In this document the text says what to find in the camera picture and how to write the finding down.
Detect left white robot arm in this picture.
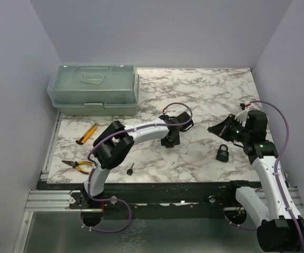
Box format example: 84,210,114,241
82,112,194,208

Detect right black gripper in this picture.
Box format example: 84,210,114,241
209,114,251,143

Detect aluminium extrusion rail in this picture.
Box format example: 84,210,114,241
25,190,82,212

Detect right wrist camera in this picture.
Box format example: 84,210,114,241
235,110,248,123

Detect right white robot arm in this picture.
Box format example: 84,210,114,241
208,110,304,252

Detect yellow handled pliers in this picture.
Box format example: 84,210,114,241
62,160,93,174

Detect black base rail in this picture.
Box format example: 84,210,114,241
35,180,263,221

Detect black head key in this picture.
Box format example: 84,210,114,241
126,163,135,176

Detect black padlock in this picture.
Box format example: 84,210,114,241
215,144,229,163

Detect green translucent plastic toolbox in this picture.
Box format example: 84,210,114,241
47,63,139,116

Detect yellow utility knife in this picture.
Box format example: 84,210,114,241
75,122,98,145

